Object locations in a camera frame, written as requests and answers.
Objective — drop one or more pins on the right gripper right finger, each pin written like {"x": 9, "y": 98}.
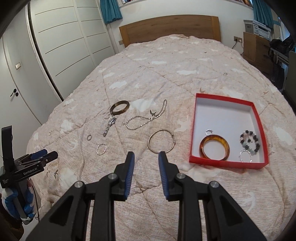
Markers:
{"x": 225, "y": 219}

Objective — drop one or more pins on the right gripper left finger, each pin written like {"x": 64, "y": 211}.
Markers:
{"x": 68, "y": 218}

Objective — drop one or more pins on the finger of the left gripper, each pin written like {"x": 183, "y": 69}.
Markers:
{"x": 46, "y": 159}
{"x": 33, "y": 156}

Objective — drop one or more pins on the large twisted silver hoop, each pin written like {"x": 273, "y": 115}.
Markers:
{"x": 245, "y": 156}

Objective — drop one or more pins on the amber translucent bangle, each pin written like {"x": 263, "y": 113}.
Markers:
{"x": 214, "y": 147}

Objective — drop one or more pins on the silver rhinestone watch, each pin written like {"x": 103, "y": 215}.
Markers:
{"x": 111, "y": 122}

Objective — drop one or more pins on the dark brown bangle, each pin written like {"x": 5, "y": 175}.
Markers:
{"x": 119, "y": 107}

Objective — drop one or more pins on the thin silver bangle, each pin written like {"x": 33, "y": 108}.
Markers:
{"x": 161, "y": 140}

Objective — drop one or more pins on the red shallow box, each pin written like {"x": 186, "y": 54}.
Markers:
{"x": 238, "y": 122}

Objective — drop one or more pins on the beige patterned quilt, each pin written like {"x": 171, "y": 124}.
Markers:
{"x": 160, "y": 80}

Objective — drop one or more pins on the white sliding wardrobe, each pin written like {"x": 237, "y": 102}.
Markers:
{"x": 72, "y": 39}

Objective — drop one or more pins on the grey office chair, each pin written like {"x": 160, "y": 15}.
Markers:
{"x": 290, "y": 83}

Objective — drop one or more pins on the teal curtain left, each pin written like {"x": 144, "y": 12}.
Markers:
{"x": 110, "y": 11}

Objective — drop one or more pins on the teal curtain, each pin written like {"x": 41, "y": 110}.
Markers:
{"x": 110, "y": 11}
{"x": 262, "y": 13}

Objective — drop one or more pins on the wooden dresser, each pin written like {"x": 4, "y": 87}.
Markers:
{"x": 255, "y": 51}

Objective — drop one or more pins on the black bag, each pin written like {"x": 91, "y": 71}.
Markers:
{"x": 284, "y": 47}

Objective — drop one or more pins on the wooden headboard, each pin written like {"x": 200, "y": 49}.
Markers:
{"x": 200, "y": 26}

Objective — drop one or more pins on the white printer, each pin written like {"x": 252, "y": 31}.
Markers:
{"x": 257, "y": 28}

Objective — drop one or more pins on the teal curtain right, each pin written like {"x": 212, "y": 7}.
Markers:
{"x": 262, "y": 13}

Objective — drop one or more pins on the white door with handle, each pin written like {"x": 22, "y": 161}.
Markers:
{"x": 14, "y": 111}

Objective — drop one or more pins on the wall power socket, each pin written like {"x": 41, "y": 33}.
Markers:
{"x": 237, "y": 39}

